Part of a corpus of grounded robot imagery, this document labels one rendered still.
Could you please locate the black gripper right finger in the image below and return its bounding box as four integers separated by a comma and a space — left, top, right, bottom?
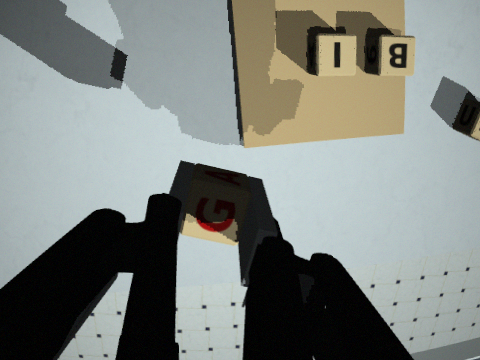
238, 176, 414, 360

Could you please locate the tan square mat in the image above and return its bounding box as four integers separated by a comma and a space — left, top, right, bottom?
231, 0, 405, 148

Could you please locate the beige letter block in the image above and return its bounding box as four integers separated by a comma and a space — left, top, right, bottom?
307, 34, 356, 76
452, 99, 480, 141
365, 35, 416, 76
180, 163, 252, 246

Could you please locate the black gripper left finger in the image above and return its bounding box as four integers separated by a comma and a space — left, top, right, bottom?
0, 161, 195, 360

